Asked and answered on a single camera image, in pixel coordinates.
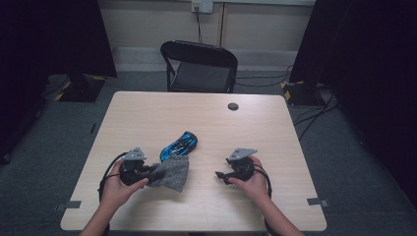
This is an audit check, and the white wall socket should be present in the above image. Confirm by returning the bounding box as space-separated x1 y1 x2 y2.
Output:
191 0 214 14

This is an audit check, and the person's right hand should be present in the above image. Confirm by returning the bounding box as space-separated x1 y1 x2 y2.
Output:
229 155 269 203

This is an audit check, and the black socket cable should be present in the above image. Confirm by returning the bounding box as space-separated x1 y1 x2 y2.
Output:
195 7 204 44

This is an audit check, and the grey terry cloth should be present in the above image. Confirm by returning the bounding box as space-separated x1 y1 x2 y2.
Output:
147 155 191 194

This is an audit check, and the bundle of black floor cables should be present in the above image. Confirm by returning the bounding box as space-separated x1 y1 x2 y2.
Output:
293 88 338 142

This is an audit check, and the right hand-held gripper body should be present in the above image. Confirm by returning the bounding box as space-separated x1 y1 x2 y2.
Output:
225 147 259 183

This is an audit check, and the black floor cable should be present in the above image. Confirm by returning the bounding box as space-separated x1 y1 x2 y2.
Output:
235 64 294 89

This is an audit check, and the grey tape strip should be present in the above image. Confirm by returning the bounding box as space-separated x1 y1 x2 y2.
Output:
55 200 83 211
307 197 329 207

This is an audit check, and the blue toy car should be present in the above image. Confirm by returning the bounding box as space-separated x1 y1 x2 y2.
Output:
159 131 199 162

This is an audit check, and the black folding chair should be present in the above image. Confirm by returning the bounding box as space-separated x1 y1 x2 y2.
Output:
159 39 239 93

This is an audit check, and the black stand base yellow tape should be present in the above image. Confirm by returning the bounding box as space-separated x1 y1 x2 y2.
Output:
279 80 326 106
54 73 106 103

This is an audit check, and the person's left hand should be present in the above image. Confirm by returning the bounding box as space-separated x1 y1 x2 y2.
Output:
99 160 149 210

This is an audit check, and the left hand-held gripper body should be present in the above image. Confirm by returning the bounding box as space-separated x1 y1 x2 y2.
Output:
119 147 158 186

